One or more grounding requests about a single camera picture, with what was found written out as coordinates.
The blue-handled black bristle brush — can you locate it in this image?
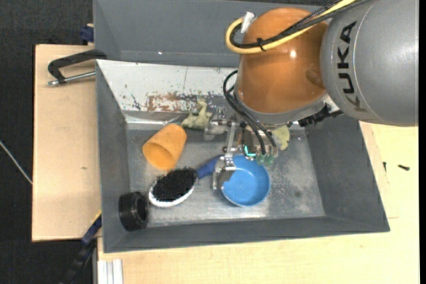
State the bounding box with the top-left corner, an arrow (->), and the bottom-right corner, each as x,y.
148,155 -> 223,209

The pale wood board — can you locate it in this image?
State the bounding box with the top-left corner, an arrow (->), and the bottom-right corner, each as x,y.
31,44 -> 105,242

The pale green lump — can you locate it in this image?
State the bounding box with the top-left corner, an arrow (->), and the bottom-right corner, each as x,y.
272,125 -> 291,151

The blue bowl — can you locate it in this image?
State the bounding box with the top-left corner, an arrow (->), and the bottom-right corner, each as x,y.
218,154 -> 272,208

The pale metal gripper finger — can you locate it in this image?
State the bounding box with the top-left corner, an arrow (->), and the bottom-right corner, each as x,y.
212,161 -> 226,192
221,156 -> 238,190

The orange plastic cup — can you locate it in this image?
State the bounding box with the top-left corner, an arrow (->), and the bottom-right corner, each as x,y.
142,123 -> 188,172

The grey metal bin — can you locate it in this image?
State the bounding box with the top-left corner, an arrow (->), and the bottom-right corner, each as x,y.
92,0 -> 391,253

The pale green toy animal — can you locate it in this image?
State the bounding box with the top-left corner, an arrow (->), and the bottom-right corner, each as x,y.
180,98 -> 214,132

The black ring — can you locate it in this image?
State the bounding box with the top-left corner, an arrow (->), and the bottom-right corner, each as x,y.
118,191 -> 150,232

